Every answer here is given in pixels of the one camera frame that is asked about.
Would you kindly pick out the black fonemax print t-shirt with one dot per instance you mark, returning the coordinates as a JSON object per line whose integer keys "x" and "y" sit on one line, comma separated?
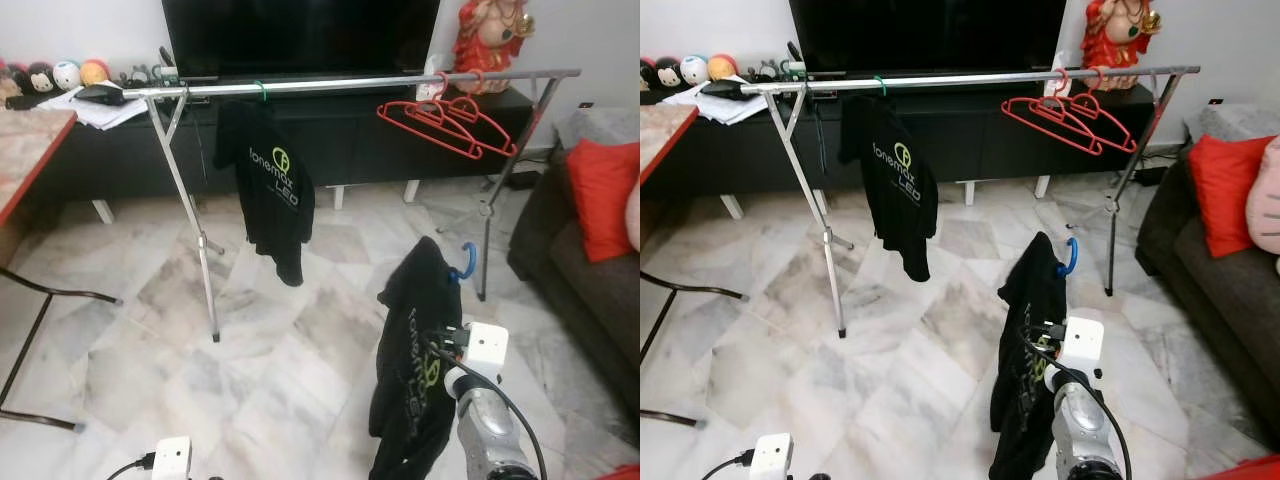
{"x": 1025, "y": 330}
{"x": 265, "y": 190}
{"x": 895, "y": 190}
{"x": 410, "y": 330}

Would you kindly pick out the blue plastic clothes hanger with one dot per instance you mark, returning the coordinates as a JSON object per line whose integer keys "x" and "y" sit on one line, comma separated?
{"x": 470, "y": 260}
{"x": 1071, "y": 258}

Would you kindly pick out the green clothes hanger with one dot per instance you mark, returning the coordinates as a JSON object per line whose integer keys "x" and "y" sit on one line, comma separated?
{"x": 261, "y": 92}
{"x": 880, "y": 86}

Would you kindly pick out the dark grey fabric sofa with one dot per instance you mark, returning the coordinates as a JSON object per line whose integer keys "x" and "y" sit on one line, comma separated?
{"x": 590, "y": 300}
{"x": 1220, "y": 300}

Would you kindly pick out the black power adapter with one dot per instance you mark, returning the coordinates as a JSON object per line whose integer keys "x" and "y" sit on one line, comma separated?
{"x": 522, "y": 180}
{"x": 1150, "y": 175}

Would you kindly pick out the black low TV cabinet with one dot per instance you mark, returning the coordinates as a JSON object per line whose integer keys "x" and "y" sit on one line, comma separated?
{"x": 975, "y": 140}
{"x": 350, "y": 145}

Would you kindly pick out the red cushion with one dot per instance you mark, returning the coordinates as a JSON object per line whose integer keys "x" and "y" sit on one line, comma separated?
{"x": 1225, "y": 195}
{"x": 605, "y": 195}

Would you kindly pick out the white tissue pack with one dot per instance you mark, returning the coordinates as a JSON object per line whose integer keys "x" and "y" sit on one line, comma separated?
{"x": 430, "y": 88}
{"x": 1057, "y": 85}

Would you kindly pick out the light grey folded cloth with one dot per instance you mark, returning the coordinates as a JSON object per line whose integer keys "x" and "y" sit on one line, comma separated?
{"x": 1230, "y": 120}
{"x": 600, "y": 125}

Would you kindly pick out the silver metal clothes rack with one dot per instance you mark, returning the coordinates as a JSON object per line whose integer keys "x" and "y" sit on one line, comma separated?
{"x": 340, "y": 83}
{"x": 960, "y": 80}

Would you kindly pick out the red laughing Buddha statue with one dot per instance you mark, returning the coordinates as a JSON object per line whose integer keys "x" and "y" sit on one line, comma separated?
{"x": 1118, "y": 40}
{"x": 488, "y": 45}

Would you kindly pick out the black flat screen television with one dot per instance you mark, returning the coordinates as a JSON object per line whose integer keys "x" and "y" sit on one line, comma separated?
{"x": 300, "y": 35}
{"x": 930, "y": 35}

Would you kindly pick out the black round plush toy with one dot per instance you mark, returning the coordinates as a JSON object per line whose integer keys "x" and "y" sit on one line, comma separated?
{"x": 40, "y": 76}
{"x": 668, "y": 73}

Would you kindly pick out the white paper stack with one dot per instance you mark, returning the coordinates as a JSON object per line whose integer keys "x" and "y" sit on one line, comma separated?
{"x": 95, "y": 114}
{"x": 715, "y": 108}

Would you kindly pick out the small green white ornament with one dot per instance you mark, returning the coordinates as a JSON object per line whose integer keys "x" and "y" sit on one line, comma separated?
{"x": 165, "y": 73}
{"x": 793, "y": 70}

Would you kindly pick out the white round plush toy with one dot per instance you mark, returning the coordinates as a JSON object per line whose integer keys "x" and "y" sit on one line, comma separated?
{"x": 67, "y": 74}
{"x": 694, "y": 70}

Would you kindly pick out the orange round plush toy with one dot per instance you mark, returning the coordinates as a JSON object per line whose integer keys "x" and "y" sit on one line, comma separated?
{"x": 722, "y": 67}
{"x": 94, "y": 71}

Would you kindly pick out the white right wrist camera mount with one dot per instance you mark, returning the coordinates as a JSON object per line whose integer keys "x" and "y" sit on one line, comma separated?
{"x": 1085, "y": 345}
{"x": 487, "y": 350}

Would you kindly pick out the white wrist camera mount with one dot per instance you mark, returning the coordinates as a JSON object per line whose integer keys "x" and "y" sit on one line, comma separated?
{"x": 172, "y": 458}
{"x": 1085, "y": 345}
{"x": 772, "y": 456}
{"x": 487, "y": 350}

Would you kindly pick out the dark metal table leg frame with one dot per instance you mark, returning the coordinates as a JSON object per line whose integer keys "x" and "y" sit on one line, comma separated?
{"x": 700, "y": 290}
{"x": 90, "y": 294}

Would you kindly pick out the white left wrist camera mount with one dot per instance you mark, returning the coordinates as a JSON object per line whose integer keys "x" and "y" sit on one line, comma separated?
{"x": 172, "y": 458}
{"x": 772, "y": 456}

